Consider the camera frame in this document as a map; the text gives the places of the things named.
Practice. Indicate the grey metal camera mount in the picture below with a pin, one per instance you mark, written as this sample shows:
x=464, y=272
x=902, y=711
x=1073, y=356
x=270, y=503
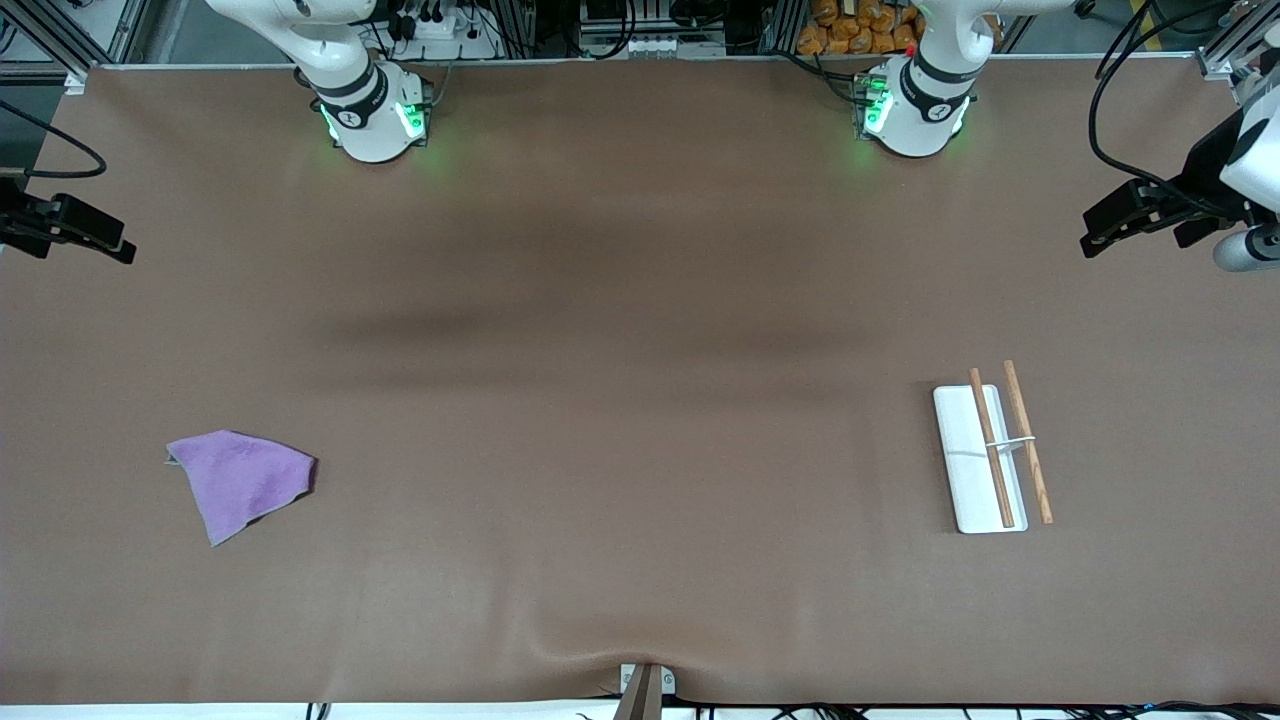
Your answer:
x=645, y=690

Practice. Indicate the orange snack packets pile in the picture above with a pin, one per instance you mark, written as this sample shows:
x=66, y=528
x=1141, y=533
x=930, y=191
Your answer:
x=860, y=30

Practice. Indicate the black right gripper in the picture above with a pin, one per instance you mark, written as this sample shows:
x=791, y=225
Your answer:
x=22, y=222

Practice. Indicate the white terminal block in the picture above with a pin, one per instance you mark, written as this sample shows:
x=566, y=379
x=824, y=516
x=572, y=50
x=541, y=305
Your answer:
x=652, y=46

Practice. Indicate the purple microfibre towel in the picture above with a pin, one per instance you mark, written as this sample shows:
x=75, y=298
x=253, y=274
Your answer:
x=240, y=480

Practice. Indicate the aluminium frame post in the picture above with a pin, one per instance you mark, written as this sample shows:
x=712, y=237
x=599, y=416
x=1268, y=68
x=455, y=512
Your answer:
x=75, y=50
x=1225, y=55

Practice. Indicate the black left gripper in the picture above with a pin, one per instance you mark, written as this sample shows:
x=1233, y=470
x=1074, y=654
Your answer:
x=1208, y=172

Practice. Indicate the brown table mat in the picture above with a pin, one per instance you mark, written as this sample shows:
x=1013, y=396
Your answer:
x=600, y=450

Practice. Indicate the white power strip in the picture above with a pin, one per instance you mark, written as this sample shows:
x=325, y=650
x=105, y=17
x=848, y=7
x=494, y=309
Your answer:
x=435, y=27

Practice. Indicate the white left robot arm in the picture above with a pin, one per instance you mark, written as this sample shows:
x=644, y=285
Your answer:
x=925, y=110

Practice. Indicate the white rack with wooden bars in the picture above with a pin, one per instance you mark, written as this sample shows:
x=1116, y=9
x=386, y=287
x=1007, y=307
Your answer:
x=980, y=480

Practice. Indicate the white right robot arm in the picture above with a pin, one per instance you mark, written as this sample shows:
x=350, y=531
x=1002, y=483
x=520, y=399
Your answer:
x=375, y=115

